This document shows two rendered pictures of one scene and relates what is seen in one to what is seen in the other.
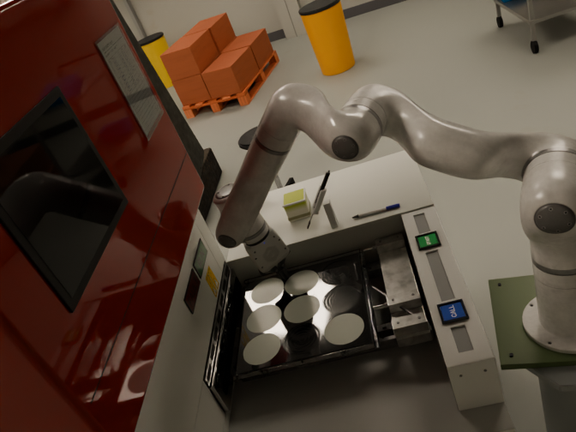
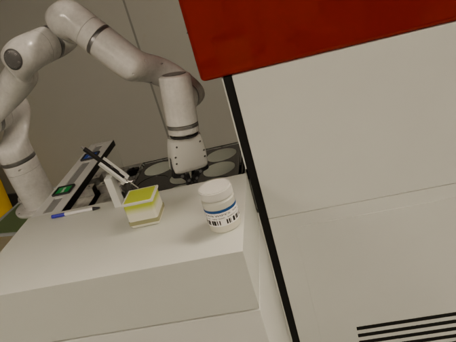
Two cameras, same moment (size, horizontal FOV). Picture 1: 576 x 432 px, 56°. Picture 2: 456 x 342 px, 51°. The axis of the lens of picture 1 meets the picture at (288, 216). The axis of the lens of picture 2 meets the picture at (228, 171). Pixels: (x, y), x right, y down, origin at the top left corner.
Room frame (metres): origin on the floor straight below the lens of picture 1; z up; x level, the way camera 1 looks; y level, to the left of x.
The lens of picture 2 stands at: (2.48, 0.11, 1.48)
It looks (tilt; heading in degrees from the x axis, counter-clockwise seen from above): 24 degrees down; 177
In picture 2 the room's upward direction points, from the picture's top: 16 degrees counter-clockwise
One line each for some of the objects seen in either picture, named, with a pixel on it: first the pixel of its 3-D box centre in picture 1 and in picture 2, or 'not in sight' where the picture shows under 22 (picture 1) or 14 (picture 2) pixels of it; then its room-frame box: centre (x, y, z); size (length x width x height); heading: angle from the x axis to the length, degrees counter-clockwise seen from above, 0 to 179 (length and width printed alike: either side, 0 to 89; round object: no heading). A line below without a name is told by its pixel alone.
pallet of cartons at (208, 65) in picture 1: (223, 59); not in sight; (6.24, -0.02, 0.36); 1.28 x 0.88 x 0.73; 157
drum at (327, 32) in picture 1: (329, 37); not in sight; (5.45, -1.10, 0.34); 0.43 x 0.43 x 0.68
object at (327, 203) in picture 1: (322, 207); (117, 181); (1.32, -0.10, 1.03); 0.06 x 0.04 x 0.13; 77
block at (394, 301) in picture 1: (404, 301); (111, 185); (0.98, -0.18, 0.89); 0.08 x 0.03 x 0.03; 77
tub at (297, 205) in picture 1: (297, 205); (144, 206); (1.44, -0.04, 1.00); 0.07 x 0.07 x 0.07; 77
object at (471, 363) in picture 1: (444, 294); (85, 191); (0.95, -0.28, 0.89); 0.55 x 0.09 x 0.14; 167
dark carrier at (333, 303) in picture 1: (302, 309); (185, 176); (1.10, 0.06, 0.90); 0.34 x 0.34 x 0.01; 77
